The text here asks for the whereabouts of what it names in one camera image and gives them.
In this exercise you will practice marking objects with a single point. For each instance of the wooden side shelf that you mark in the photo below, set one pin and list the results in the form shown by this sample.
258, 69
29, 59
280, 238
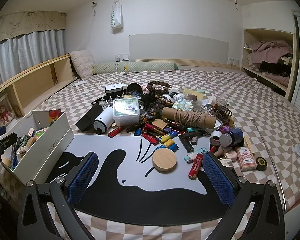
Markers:
28, 89

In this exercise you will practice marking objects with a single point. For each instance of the small black white box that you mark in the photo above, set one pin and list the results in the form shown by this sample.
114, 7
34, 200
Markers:
113, 88

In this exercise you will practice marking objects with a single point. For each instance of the black square box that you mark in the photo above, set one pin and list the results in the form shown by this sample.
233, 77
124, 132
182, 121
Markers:
85, 123

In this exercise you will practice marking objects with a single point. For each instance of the white shoe box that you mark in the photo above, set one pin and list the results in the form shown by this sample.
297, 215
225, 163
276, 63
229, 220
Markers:
41, 157

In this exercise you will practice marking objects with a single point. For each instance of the red lighter by speaker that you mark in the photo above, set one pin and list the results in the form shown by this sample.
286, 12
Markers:
116, 131

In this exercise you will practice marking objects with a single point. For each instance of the white cylindrical speaker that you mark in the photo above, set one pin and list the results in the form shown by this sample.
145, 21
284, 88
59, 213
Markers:
103, 122

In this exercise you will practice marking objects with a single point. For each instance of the pile of clothes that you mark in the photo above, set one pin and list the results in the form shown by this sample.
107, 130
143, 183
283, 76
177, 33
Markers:
272, 59

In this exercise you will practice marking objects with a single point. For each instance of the black lighter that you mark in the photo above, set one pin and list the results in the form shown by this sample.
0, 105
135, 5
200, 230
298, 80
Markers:
186, 144

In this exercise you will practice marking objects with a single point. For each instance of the hanging white paper bag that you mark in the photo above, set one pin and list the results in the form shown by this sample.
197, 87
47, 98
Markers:
116, 15

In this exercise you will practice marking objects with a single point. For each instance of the clear plastic storage box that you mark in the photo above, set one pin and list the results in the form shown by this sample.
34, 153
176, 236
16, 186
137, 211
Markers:
126, 111

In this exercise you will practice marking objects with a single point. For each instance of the dark blue round jar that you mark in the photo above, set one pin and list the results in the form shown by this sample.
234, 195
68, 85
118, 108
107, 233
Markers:
231, 137

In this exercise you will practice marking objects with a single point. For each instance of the round wooden coaster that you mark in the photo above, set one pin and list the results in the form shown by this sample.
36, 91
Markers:
164, 160

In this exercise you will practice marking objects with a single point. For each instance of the pink card box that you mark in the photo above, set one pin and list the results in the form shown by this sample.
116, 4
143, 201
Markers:
246, 159

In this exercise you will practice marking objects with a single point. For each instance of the teal white lighter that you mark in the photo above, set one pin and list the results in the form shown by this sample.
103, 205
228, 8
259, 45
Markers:
190, 158

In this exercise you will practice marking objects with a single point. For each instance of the blue yellow lighter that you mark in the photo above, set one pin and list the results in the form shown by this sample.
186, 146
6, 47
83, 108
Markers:
168, 136

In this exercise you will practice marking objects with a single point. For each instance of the dark blue lighter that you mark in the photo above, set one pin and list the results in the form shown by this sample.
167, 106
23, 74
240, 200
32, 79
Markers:
173, 147

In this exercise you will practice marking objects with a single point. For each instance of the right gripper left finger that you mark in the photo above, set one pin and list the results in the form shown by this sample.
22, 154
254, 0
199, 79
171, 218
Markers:
79, 177

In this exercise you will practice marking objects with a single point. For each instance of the black tape roll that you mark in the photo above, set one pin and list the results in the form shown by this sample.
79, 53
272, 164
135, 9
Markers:
261, 164

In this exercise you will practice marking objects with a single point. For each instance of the grey curtain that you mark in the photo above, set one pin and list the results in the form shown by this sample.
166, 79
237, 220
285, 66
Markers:
23, 52

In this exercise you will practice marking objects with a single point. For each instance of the fluffy white pillow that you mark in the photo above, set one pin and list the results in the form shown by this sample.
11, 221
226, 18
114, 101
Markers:
83, 62

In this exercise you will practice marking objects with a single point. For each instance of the green bolster pillow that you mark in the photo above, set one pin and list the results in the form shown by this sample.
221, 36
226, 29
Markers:
128, 66

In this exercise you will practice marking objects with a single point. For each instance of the long red lighter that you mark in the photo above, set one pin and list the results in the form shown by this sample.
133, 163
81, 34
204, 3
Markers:
196, 166

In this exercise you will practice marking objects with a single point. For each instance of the red yellow card box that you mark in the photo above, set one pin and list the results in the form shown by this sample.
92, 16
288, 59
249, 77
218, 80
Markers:
54, 115

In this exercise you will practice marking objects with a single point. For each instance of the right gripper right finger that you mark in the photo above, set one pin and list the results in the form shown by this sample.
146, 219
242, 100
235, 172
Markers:
221, 178

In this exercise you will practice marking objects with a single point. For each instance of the cardboard tube with twine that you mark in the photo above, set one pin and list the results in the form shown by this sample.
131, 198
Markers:
189, 118

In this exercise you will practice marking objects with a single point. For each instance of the red dress doll case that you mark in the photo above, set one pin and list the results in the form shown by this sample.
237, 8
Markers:
7, 114

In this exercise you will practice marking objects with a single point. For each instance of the open wardrobe shelf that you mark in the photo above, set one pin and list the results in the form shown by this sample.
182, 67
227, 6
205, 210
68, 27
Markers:
253, 35

